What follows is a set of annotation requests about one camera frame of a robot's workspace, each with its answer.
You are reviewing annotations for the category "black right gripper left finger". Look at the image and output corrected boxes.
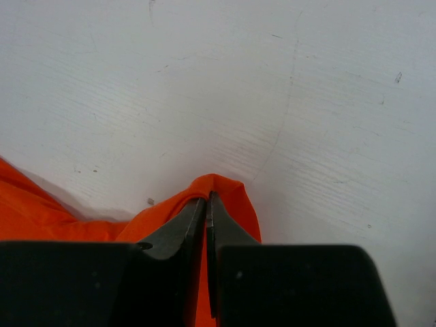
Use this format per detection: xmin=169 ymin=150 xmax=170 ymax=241
xmin=137 ymin=198 xmax=206 ymax=326

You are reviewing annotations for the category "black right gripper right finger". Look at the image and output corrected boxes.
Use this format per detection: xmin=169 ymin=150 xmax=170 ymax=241
xmin=206 ymin=191 xmax=260 ymax=319

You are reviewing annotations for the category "orange t shirt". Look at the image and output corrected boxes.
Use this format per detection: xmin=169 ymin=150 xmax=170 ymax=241
xmin=0 ymin=156 xmax=262 ymax=327

